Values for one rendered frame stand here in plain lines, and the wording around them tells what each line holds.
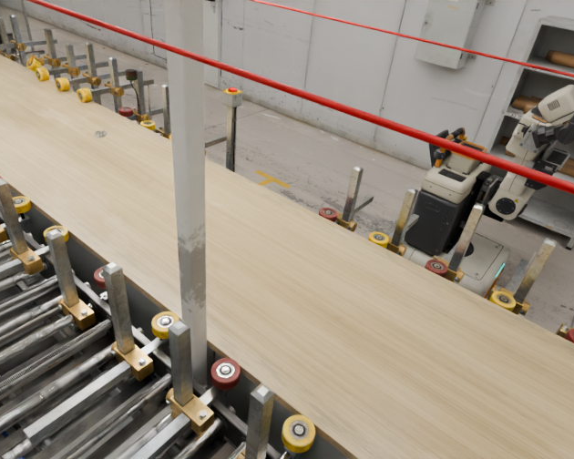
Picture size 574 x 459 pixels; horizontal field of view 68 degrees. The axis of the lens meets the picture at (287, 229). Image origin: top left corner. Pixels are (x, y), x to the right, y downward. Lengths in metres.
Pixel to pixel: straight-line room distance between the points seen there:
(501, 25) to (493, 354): 3.23
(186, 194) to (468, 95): 3.70
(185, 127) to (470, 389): 1.02
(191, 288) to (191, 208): 0.23
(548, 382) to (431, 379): 0.35
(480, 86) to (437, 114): 0.45
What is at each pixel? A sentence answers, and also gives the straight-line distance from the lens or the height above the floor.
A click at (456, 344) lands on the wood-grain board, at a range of 1.45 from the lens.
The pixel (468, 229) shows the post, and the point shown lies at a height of 1.05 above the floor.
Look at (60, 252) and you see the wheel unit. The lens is 1.42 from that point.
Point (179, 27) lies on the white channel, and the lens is 0.81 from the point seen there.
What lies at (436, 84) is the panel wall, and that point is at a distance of 4.47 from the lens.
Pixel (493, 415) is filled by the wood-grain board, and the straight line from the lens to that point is 1.34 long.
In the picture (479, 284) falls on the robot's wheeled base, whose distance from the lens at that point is 2.81.
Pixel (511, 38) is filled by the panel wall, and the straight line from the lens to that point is 4.25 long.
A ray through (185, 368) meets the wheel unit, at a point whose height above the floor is 1.01.
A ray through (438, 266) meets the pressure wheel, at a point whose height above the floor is 0.91.
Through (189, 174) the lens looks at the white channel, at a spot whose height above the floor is 1.46.
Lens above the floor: 1.89
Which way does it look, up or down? 35 degrees down
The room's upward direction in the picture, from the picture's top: 7 degrees clockwise
